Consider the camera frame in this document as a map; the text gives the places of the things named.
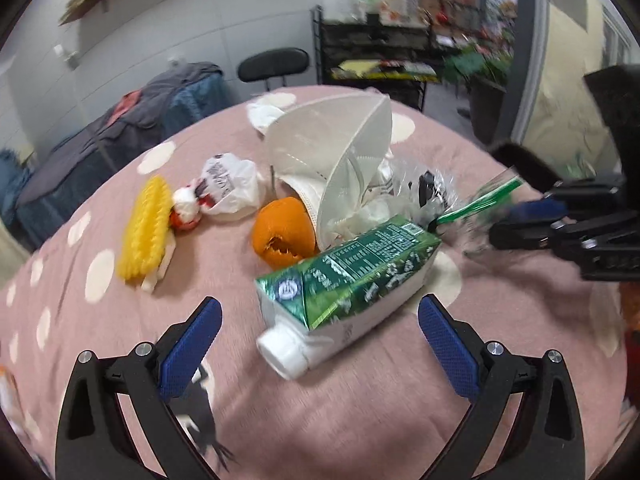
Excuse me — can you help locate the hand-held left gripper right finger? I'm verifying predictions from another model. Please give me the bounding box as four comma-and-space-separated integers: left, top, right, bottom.
417, 294, 586, 480

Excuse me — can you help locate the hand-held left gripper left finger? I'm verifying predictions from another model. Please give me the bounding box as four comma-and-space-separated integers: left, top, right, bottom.
55, 296, 223, 480

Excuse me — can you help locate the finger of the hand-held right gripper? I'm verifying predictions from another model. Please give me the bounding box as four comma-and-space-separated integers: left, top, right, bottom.
489, 210, 640, 282
512, 174, 628, 223

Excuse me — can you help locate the clear bag with green zip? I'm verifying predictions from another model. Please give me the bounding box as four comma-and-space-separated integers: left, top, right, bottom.
385, 157, 526, 261

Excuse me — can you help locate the green milk carton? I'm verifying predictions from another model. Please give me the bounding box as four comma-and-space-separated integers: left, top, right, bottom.
255, 214, 443, 381

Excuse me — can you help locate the orange peel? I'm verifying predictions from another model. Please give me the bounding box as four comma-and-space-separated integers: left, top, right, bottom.
251, 197, 318, 268

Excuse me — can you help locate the white printed plastic wrapper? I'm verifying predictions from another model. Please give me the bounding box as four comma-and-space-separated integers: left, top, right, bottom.
197, 152, 266, 220

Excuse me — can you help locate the white face mask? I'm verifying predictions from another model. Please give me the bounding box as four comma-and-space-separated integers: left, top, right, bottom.
264, 94, 393, 251

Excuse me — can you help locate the pink polka-dot tablecloth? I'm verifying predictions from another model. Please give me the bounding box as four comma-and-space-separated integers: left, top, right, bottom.
0, 85, 636, 480

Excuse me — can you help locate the crumpled tissue with red marks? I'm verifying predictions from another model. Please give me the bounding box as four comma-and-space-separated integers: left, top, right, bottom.
170, 185, 203, 231

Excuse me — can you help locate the green potted plant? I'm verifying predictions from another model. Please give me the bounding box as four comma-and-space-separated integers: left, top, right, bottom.
442, 35, 516, 92

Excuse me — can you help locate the pile of dark clothes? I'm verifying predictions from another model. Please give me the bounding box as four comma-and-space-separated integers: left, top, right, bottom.
15, 62, 226, 251

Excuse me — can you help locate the crumpled white tissue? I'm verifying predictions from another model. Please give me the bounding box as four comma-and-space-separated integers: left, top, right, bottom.
246, 101, 283, 136

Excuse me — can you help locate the black metal cart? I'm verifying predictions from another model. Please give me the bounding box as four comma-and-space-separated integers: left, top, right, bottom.
310, 5, 441, 111

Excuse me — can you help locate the blue cloth bundle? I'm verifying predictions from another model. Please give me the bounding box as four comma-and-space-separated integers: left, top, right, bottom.
0, 149, 32, 228

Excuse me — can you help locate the black chair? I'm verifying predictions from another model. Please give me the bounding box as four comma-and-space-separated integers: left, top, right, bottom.
237, 47, 311, 93

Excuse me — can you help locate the white wall socket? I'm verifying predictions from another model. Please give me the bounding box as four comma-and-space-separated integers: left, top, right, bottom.
54, 45, 82, 70

